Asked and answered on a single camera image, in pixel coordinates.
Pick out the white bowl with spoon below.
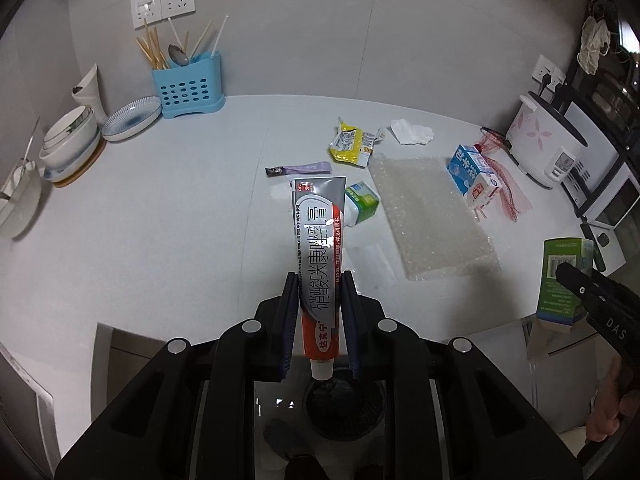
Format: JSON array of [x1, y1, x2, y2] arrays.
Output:
[[1, 118, 42, 238]]

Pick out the stacked white bowls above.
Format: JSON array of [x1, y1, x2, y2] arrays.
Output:
[[39, 105, 101, 182]]

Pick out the right wall socket pair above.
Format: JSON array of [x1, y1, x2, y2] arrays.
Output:
[[532, 54, 565, 96]]

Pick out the left wall socket pair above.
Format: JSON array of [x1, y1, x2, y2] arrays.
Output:
[[130, 0, 195, 29]]

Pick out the green white small carton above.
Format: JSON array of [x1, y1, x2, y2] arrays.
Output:
[[536, 237, 593, 334]]

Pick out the purple sachet wrapper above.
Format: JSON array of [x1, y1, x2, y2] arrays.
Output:
[[265, 162, 332, 178]]

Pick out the red mesh net bag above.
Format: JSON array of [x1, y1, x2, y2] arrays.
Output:
[[475, 127, 533, 223]]

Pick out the clear bubble wrap sheet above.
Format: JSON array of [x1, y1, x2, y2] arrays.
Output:
[[369, 155, 500, 281]]

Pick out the yellow silver snack wrapper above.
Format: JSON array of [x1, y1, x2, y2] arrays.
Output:
[[329, 119, 385, 168]]

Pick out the wooden round coaster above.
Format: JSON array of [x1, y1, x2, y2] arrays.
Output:
[[52, 138, 106, 188]]

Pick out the blue utensil holder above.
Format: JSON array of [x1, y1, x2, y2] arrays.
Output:
[[152, 51, 226, 119]]

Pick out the blue white milk carton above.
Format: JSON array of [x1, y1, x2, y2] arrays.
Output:
[[447, 144, 502, 209]]

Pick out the hanging white cloth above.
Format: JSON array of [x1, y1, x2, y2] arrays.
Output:
[[576, 16, 611, 75]]

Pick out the wall socket pair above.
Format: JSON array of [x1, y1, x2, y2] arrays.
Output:
[[130, 0, 195, 29], [532, 54, 565, 96]]

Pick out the blue patterned plate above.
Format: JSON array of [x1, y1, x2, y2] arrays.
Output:
[[101, 96, 162, 143]]

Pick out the red white ointment tube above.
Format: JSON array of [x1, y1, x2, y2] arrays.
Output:
[[292, 176, 346, 382]]

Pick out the white microwave oven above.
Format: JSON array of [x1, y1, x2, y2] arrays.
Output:
[[562, 103, 639, 274]]

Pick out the white pink rice cooker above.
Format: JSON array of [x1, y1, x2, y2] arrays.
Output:
[[506, 91, 588, 188]]

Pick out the person's right hand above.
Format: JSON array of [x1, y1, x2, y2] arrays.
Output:
[[586, 356, 639, 442]]

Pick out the white tissue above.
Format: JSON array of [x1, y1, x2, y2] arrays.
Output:
[[390, 119, 434, 145]]

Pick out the black metal rack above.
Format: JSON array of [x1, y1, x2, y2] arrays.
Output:
[[567, 0, 639, 170]]

